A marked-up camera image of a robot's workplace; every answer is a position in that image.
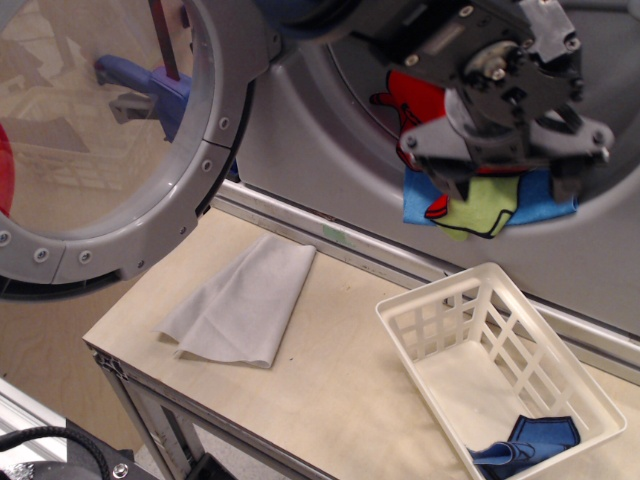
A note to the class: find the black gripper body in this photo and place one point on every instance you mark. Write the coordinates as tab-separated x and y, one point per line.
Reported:
464	139

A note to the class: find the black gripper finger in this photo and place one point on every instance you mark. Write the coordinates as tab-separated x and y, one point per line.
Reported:
451	179
568	176

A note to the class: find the lime green cloth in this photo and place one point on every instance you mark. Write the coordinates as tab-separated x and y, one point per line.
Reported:
490	204

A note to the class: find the light blue cloth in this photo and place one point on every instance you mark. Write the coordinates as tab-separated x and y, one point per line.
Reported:
535	203

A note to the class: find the red cloth black trim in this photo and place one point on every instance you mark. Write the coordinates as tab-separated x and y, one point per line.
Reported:
415	102

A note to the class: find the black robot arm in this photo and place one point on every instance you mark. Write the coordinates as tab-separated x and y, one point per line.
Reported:
510	70

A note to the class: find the grey laundry machine body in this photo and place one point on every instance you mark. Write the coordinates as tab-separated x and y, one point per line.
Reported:
318	162

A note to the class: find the grey round machine door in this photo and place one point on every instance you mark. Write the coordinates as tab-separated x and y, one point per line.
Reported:
92	193

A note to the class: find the white plastic basket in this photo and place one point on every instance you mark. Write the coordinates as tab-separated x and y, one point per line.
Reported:
481	356

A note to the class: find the grey cloth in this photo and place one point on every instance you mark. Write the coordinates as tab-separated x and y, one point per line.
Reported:
240	314

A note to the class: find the dark blue cloth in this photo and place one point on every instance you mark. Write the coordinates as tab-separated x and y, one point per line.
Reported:
532	441

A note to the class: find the blue clamp handle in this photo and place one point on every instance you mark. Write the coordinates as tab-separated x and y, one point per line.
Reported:
171	96

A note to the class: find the aluminium table frame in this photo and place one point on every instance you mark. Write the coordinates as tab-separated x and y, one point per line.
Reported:
168	421

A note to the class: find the black base with cable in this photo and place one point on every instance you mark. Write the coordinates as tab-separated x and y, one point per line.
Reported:
33	451

